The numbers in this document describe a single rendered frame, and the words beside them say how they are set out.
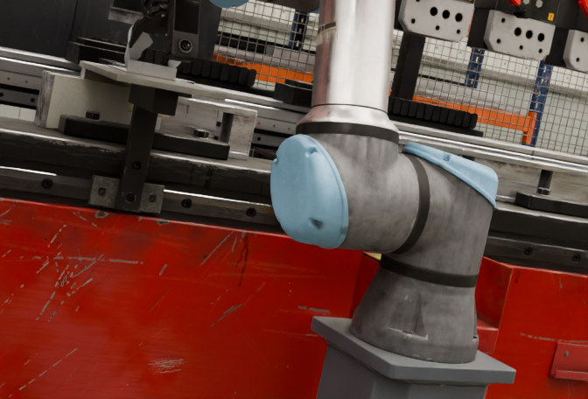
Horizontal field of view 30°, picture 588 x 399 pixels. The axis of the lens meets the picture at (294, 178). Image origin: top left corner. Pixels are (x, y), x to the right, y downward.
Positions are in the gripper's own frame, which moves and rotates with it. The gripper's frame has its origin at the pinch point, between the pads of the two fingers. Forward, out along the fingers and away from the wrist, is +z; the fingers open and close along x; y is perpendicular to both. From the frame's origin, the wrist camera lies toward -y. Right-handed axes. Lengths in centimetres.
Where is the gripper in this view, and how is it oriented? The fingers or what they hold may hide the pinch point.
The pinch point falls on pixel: (148, 69)
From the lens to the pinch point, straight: 186.3
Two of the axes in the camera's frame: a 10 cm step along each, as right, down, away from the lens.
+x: -8.9, -1.4, -4.4
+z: -4.2, 6.3, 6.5
